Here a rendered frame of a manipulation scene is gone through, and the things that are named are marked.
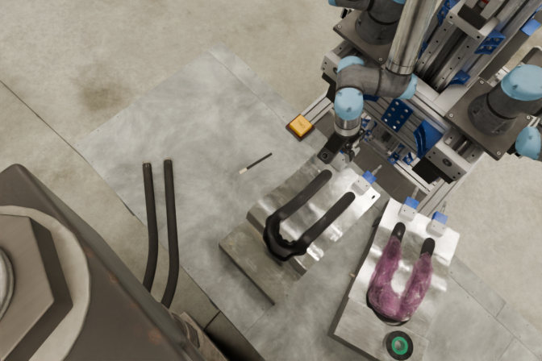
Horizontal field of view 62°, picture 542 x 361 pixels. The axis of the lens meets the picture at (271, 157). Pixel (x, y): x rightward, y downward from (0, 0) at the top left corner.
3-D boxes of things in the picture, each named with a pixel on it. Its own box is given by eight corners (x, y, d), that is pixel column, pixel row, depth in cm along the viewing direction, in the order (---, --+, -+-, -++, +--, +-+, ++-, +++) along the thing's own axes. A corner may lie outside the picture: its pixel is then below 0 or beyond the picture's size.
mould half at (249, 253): (319, 154, 165) (327, 138, 153) (373, 203, 159) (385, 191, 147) (218, 246, 149) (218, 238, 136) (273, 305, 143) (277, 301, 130)
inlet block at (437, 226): (435, 200, 159) (442, 195, 154) (448, 207, 158) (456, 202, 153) (423, 232, 154) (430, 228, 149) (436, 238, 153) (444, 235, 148)
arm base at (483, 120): (483, 89, 154) (498, 72, 145) (520, 117, 151) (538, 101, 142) (459, 115, 149) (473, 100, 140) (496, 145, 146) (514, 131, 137)
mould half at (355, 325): (385, 202, 160) (395, 192, 150) (452, 238, 157) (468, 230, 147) (326, 334, 141) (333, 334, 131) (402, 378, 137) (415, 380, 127)
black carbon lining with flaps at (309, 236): (324, 168, 156) (330, 158, 147) (358, 201, 152) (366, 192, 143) (252, 236, 144) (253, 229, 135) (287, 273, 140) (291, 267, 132)
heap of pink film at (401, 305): (387, 231, 150) (395, 225, 142) (436, 257, 147) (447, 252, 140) (356, 302, 140) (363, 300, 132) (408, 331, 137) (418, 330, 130)
